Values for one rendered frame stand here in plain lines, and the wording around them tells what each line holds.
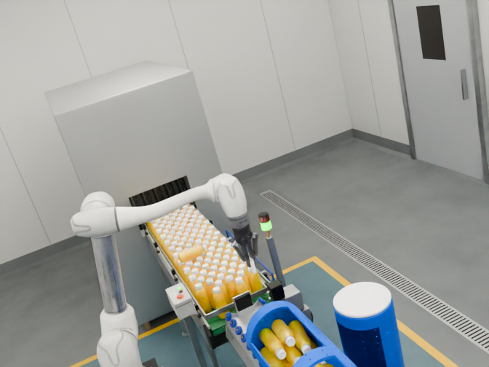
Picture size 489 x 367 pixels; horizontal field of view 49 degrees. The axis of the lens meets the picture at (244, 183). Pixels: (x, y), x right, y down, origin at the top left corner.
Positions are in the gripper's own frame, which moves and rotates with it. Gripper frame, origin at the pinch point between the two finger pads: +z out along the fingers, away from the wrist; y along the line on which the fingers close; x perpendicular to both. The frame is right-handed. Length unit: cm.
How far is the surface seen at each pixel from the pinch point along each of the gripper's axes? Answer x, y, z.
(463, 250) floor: 102, 231, 143
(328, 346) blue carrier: -41.8, 4.7, 22.6
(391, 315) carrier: -19, 53, 47
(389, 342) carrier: -21, 48, 59
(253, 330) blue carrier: -5.5, -9.8, 26.2
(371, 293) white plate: -8, 53, 40
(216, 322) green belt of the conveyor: 54, -8, 54
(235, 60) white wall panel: 440, 231, -15
